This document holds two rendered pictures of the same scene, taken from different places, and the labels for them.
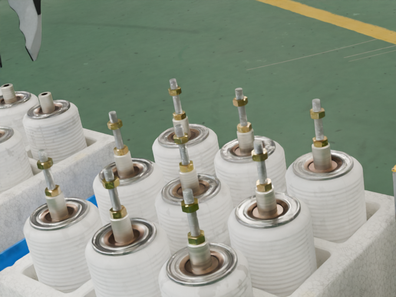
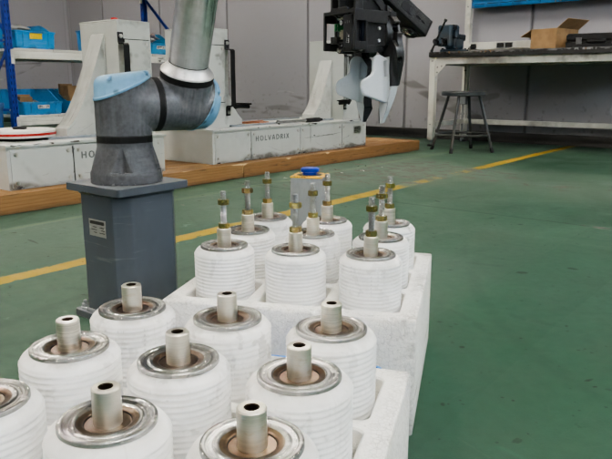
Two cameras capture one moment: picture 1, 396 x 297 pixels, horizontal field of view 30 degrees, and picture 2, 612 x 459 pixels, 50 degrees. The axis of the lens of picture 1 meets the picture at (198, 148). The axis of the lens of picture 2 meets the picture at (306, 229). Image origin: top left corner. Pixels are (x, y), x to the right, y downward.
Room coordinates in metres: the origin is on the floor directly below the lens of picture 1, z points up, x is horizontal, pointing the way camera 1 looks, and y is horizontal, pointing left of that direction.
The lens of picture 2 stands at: (1.40, 0.96, 0.50)
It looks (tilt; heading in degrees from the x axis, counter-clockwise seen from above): 12 degrees down; 239
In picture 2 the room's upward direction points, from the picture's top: straight up
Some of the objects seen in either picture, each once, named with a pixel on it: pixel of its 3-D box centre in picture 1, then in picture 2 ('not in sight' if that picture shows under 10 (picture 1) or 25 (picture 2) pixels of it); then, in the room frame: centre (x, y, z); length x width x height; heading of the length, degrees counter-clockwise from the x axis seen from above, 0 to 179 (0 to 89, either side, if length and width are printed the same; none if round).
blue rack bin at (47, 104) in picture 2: not in sight; (27, 101); (0.45, -5.21, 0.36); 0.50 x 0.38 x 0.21; 112
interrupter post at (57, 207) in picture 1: (56, 205); (371, 246); (0.82, 0.18, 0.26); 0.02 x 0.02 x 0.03
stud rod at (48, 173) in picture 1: (49, 178); (371, 221); (0.82, 0.18, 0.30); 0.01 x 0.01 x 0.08
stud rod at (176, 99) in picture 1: (177, 104); (223, 214); (0.98, 0.02, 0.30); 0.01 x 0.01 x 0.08
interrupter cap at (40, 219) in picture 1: (59, 214); (371, 254); (0.82, 0.18, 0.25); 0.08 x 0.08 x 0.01
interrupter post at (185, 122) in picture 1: (181, 128); (224, 238); (0.98, 0.02, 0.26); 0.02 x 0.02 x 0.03
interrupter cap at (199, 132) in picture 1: (183, 136); (224, 246); (0.98, 0.02, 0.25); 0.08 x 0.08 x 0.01
